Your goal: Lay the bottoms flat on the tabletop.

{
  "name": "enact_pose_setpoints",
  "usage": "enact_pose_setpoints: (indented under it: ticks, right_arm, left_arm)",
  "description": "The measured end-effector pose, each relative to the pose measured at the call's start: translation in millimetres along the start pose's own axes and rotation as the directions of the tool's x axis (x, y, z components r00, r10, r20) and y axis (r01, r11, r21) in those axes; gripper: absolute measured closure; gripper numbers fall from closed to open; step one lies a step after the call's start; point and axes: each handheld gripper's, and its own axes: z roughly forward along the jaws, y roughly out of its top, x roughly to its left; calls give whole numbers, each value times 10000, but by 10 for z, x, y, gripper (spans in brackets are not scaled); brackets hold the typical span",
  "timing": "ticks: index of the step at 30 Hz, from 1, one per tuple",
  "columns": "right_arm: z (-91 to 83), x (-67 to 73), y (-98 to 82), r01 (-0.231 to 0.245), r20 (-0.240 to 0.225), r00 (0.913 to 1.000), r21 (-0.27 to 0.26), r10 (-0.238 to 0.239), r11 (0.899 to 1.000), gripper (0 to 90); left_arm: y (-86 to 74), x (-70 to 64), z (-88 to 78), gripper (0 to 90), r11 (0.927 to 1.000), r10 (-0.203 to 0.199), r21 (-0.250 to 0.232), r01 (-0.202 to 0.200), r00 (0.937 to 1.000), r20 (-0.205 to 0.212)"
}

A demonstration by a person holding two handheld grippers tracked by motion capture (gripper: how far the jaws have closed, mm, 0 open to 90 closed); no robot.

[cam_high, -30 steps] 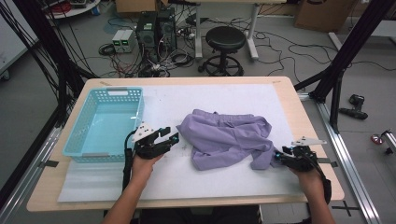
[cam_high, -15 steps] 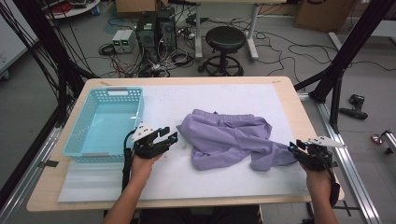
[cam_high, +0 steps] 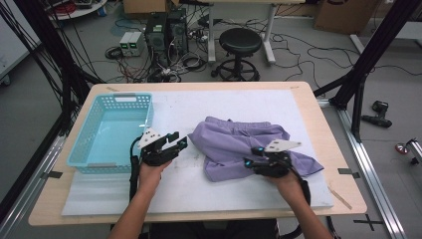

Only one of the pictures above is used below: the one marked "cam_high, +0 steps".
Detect silver metal bar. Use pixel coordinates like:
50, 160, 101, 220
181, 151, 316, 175
406, 138, 422, 165

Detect long black floor cable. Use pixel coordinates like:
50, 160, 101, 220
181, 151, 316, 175
272, 33, 422, 91

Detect white foam mat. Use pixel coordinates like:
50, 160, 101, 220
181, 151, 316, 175
61, 89, 334, 217

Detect black metal frame post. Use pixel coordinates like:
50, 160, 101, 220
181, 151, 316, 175
313, 0, 422, 142
0, 0, 105, 222

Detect grey power supply unit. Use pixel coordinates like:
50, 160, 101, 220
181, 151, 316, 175
118, 32, 133, 56
128, 31, 145, 58

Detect black tape piece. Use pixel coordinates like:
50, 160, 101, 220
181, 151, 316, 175
40, 170, 64, 180
337, 167, 361, 176

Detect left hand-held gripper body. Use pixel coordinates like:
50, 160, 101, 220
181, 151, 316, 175
136, 127, 180, 167

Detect aluminium floor rail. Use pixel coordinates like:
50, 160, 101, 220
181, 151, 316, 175
317, 99, 407, 239
0, 135, 66, 239

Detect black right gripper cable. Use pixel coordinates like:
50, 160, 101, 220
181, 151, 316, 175
282, 167, 337, 239

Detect person's right hand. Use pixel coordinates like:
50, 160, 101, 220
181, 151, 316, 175
264, 169, 309, 205

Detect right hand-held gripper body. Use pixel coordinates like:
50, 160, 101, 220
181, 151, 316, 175
254, 138, 303, 179

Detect tangle of floor cables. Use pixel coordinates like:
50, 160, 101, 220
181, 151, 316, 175
105, 13, 220, 84

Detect round white table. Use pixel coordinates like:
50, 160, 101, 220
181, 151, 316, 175
46, 0, 108, 21

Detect black cordless drill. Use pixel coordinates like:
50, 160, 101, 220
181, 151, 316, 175
360, 100, 393, 128

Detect black computer tower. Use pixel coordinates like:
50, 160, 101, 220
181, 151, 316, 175
144, 12, 169, 68
166, 8, 189, 55

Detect light blue plastic basket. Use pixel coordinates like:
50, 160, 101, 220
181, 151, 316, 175
66, 93, 155, 174

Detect purple shorts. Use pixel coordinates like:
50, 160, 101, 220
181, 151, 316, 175
187, 116, 324, 183

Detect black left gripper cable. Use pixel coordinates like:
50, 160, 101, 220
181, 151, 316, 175
128, 134, 144, 202

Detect white cabinet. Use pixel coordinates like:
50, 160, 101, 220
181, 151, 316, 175
0, 14, 41, 88

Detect brown cardboard box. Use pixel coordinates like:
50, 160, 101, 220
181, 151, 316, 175
313, 0, 382, 36
122, 0, 180, 15

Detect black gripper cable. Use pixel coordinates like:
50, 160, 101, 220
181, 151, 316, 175
128, 134, 144, 202
282, 167, 337, 239

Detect red round object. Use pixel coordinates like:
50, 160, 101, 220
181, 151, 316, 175
394, 142, 411, 155

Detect white desk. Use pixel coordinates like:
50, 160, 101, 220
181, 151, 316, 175
178, 0, 307, 65

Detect person's left hand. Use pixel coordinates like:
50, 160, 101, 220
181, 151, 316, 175
136, 159, 173, 197

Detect black round stool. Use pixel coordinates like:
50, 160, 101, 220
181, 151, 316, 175
210, 27, 263, 83

